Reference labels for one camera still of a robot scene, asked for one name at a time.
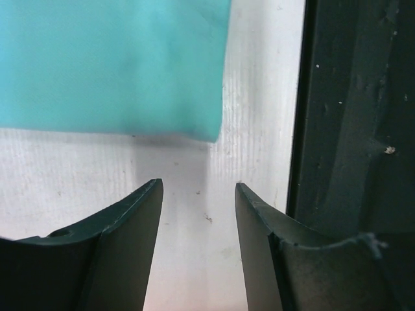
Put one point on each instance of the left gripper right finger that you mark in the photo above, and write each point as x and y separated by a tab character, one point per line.
288	266

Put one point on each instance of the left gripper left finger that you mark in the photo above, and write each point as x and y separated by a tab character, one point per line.
99	263

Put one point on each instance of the teal t shirt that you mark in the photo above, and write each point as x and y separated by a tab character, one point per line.
129	67

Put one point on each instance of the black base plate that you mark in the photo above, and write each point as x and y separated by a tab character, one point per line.
352	167

